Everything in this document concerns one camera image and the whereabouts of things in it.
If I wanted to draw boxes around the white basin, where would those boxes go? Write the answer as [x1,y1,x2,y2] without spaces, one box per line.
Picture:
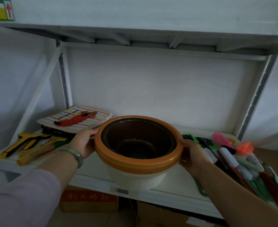
[108,164,168,192]

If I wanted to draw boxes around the yellow and black tool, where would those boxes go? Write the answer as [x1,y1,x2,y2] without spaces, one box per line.
[0,132,52,159]
[16,136,70,166]

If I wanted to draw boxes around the person's right forearm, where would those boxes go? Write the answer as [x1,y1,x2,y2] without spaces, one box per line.
[195,160,278,227]

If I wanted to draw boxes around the pile of colourful brushes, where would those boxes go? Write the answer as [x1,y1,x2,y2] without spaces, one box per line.
[181,132,278,213]

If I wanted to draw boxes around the striped packaged item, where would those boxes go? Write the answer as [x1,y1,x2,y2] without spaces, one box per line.
[36,105,113,134]

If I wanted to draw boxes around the red arrow sign sticker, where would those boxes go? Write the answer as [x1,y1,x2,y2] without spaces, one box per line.
[0,0,15,21]

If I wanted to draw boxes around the large brown cardboard box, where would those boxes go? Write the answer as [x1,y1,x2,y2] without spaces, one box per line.
[135,201,224,227]

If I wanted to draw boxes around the grey basin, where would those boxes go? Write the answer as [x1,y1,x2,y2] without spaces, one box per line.
[100,118,177,160]

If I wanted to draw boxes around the light pink sleeve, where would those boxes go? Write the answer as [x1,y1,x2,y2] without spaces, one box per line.
[0,169,61,227]

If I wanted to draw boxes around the person's right hand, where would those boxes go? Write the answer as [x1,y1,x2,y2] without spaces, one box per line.
[178,139,211,175]

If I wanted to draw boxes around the white shipping label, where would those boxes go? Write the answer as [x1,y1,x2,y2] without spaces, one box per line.
[186,216,215,227]

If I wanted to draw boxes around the person's left hand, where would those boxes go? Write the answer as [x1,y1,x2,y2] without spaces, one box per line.
[66,128,99,160]

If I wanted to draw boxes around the red and yellow carton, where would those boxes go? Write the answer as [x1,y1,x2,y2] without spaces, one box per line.
[59,185,119,213]

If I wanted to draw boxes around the green jade bracelet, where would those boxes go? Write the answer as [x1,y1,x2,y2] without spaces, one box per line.
[56,146,84,169]

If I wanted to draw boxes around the white metal shelf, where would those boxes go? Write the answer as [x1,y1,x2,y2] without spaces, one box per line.
[0,0,278,220]

